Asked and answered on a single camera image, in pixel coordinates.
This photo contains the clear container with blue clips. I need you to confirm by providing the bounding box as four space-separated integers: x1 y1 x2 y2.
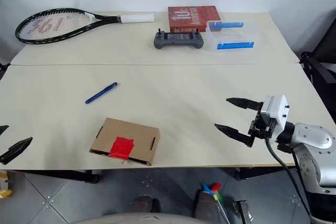
205 19 259 55

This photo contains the brown cardboard box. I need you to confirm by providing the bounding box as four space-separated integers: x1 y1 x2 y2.
89 118 161 167

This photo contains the white and yellow carton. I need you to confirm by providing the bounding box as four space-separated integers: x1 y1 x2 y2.
0 170 13 199

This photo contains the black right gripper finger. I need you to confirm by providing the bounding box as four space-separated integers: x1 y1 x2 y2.
214 123 257 148
225 97 264 111

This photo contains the dark grey rounded shape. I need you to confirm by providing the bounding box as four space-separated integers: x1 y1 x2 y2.
194 191 228 221
128 195 160 215

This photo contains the grey curved robot body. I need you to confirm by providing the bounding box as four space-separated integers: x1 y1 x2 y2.
70 212 211 224

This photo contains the black table base bar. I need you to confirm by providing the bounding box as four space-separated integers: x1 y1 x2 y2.
15 170 100 184
235 165 296 180

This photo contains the grey handheld remote controller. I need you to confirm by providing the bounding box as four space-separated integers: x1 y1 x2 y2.
153 27 205 50

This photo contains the black tennis racket white grip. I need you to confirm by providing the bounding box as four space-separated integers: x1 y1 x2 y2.
15 7 155 46

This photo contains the red book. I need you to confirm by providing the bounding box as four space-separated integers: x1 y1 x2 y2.
167 5 224 33

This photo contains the colourful feather duster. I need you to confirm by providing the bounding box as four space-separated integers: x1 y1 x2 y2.
201 182 230 222

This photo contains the black metal bracket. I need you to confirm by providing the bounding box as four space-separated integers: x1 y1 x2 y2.
232 200 254 224

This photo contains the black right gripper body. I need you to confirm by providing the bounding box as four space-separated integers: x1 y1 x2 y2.
248 101 277 143

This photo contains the red tape strip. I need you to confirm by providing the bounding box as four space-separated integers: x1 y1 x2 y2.
109 136 135 161

